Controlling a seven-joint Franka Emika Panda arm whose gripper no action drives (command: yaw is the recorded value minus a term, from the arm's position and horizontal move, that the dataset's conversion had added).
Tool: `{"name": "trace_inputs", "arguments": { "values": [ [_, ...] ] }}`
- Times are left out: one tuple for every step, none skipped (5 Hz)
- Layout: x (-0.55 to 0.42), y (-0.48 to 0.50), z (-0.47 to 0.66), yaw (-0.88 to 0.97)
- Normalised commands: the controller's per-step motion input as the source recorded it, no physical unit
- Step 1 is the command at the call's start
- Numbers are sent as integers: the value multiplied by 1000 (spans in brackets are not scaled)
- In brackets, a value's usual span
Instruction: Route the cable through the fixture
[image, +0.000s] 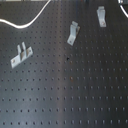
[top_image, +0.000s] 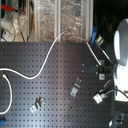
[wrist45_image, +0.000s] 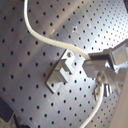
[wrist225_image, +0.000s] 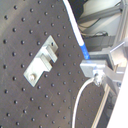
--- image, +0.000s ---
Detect white object at corner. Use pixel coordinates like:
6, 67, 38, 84
118, 0, 128, 18

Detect middle metal cable clip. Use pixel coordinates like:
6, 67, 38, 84
67, 21, 80, 45

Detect metal cable clip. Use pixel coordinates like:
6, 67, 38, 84
67, 21, 80, 45
10, 43, 33, 68
97, 6, 106, 27

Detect left metal cable clip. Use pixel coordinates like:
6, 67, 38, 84
10, 43, 33, 68

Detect white cable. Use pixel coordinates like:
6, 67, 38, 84
0, 0, 52, 29

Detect right metal cable clip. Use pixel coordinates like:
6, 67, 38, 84
97, 6, 106, 27

